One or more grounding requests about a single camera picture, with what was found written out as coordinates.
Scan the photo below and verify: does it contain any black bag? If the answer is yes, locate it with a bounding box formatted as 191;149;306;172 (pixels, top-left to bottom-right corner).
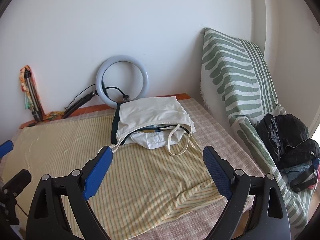
257;113;319;170

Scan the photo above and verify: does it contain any white folded clothes pile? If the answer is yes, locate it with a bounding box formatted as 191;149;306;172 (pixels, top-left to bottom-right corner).
126;124;189;150

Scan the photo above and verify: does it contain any white camisole top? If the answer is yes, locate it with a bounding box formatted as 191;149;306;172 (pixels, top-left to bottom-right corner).
111;96;196;156

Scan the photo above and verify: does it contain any pink checked bed cover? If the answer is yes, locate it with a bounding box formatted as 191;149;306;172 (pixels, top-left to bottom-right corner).
0;97;266;240

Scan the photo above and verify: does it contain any green white striped blanket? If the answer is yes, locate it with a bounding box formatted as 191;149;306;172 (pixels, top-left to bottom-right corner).
202;28;315;239

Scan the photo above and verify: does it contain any black ring light stand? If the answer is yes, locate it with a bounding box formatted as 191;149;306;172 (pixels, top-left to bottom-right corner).
62;92;96;119

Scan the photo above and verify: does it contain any white ring light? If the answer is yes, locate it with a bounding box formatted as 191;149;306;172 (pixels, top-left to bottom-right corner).
95;55;149;108

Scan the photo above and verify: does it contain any dark green folded garment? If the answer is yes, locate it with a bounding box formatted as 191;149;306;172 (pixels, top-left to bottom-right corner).
111;103;121;145

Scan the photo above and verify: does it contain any silver folded tripod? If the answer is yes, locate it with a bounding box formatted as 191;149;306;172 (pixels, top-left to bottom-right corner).
24;69;43;122

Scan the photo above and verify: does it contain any yellow striped cloth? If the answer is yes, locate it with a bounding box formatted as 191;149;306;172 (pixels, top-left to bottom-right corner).
1;116;221;239

